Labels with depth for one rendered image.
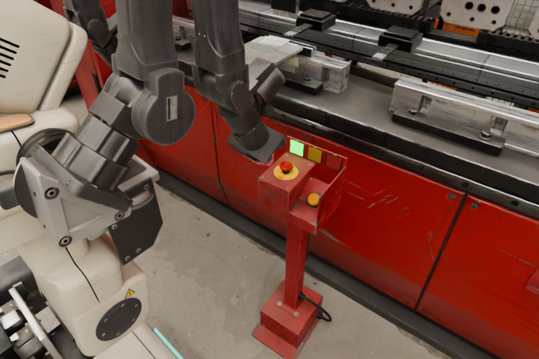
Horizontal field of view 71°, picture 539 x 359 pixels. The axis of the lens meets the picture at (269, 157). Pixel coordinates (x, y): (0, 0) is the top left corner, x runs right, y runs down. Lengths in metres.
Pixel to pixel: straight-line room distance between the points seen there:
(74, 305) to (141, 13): 0.56
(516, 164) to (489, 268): 0.34
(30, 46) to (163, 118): 0.19
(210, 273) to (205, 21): 1.44
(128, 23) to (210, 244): 1.56
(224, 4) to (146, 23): 0.12
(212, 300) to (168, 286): 0.22
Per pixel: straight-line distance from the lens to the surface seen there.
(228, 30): 0.55
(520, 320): 1.46
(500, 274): 1.34
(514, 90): 1.43
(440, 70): 1.45
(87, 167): 0.48
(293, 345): 1.63
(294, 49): 1.31
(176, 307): 1.77
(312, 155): 1.12
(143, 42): 0.47
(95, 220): 0.54
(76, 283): 0.79
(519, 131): 1.19
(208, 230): 2.00
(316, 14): 1.56
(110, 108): 0.50
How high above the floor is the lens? 1.49
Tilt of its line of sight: 38 degrees down
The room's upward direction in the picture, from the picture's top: straight up
